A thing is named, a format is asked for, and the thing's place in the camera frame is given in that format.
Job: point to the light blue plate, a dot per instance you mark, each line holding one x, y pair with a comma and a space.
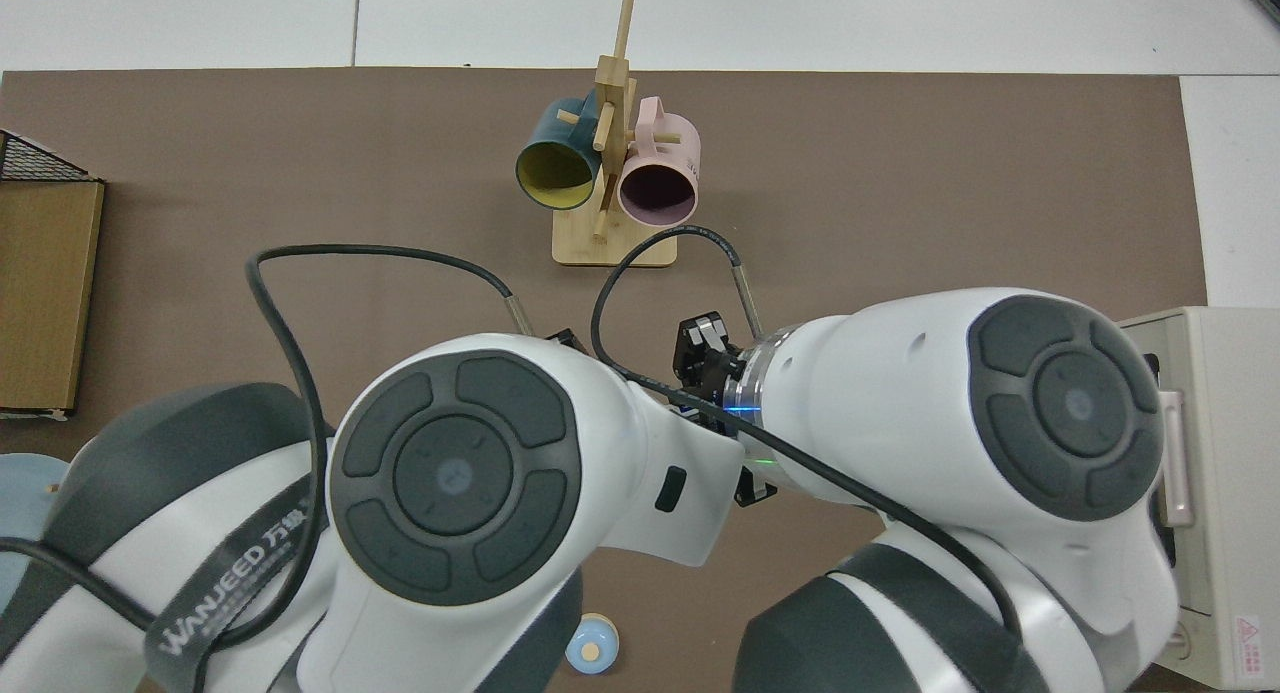
25, 493

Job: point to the pink mug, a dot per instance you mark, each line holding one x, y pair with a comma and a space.
670, 148

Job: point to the wooden cup stand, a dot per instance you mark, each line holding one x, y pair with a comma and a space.
612, 248

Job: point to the pale toaster oven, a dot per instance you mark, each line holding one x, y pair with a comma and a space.
1240, 473

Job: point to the small blue round bell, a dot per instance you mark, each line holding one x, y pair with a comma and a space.
593, 648

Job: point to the dark teal mug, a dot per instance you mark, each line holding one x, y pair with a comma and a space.
550, 133

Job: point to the brown table cloth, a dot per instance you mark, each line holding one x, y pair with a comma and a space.
900, 173

